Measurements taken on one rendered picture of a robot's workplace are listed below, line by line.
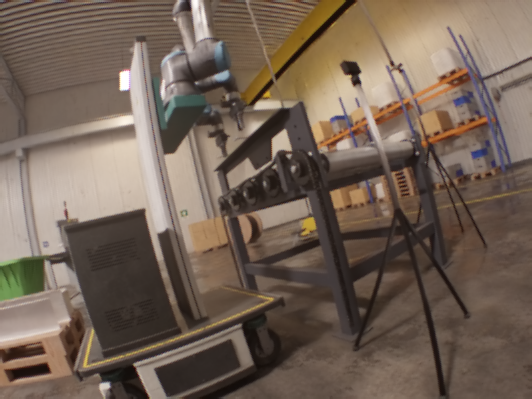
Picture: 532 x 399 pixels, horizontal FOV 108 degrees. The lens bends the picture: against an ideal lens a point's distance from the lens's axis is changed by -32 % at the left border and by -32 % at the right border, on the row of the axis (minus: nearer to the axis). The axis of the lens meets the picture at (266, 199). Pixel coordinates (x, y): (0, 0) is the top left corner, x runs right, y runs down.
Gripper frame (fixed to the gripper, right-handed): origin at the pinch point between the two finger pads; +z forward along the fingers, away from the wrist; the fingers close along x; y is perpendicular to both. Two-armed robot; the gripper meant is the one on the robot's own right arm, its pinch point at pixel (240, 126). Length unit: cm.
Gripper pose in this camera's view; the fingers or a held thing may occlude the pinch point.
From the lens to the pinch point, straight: 171.9
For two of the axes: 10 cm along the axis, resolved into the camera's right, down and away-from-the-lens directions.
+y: 8.6, -2.1, 4.7
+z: 2.6, 9.6, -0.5
